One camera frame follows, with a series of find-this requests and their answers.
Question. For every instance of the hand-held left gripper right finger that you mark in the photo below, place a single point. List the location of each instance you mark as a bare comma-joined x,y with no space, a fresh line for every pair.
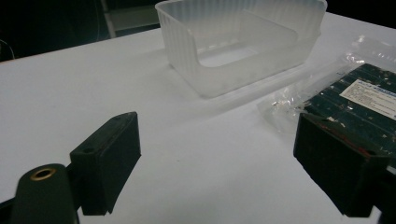
336,165

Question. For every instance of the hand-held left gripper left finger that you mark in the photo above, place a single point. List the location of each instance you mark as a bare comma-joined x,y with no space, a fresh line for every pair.
106,161

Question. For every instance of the dark green packet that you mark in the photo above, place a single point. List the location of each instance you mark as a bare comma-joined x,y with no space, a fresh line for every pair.
358,99

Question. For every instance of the translucent white plastic bin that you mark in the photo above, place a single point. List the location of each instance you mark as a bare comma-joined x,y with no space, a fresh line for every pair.
249,62

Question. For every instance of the grey metal stand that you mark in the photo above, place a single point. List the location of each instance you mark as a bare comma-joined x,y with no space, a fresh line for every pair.
130,18

